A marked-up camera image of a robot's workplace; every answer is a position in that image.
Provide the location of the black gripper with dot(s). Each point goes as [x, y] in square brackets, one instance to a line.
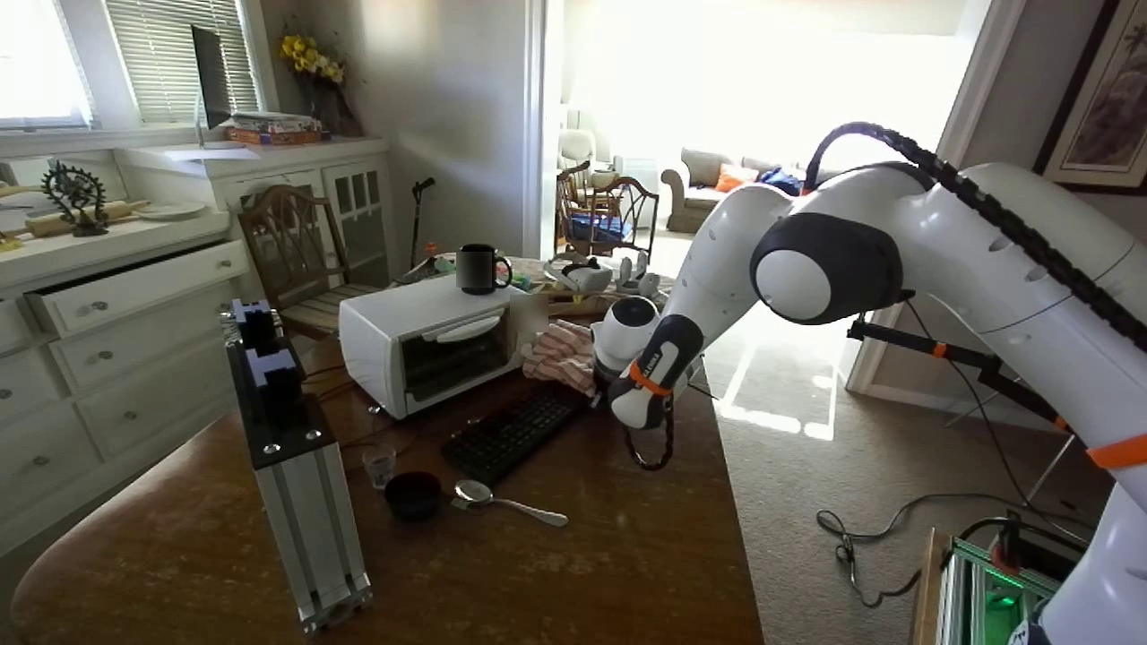
[668, 361]

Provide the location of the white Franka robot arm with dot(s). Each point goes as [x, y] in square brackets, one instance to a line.
[956, 274]

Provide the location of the red striped white cloth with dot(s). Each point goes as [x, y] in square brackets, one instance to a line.
[561, 352]

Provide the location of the white bowl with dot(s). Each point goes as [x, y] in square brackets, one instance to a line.
[589, 280]

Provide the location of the dark wooden armchair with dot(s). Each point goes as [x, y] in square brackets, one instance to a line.
[604, 217]

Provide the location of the beige armchair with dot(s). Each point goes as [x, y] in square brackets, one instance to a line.
[696, 182]

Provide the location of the black mug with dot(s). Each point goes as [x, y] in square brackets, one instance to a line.
[483, 269]

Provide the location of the silver metal spoon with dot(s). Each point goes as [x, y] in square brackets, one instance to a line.
[476, 493]

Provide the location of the white toaster oven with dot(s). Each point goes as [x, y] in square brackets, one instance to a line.
[396, 327]

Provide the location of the thin black stand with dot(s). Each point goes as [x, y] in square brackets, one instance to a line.
[424, 221]

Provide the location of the small black cup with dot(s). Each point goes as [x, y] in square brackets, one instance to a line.
[415, 497]

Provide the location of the black tripod with orange bands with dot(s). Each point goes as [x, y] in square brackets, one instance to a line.
[956, 356]

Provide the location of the small clear glass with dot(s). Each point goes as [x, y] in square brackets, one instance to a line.
[380, 466]

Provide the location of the carved wooden chair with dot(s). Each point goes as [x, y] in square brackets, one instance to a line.
[287, 244]

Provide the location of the green lit electronics box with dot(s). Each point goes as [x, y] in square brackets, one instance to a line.
[997, 594]

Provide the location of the stack of books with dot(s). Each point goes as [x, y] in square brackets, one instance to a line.
[272, 131]

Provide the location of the yellow flowers in vase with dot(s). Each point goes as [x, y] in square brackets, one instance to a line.
[312, 59]

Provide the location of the white drawer dresser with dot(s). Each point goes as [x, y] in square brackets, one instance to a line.
[129, 346]

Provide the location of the dark metal sculpture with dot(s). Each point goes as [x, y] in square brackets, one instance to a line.
[73, 195]

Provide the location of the wooden cutting board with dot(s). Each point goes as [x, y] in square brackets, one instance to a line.
[56, 223]

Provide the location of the silver aluminium extrusion post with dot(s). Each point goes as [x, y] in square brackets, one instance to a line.
[311, 514]

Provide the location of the black camera on post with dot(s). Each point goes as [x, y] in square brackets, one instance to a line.
[268, 361]

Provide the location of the framed wall picture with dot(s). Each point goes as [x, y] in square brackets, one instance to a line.
[1114, 109]

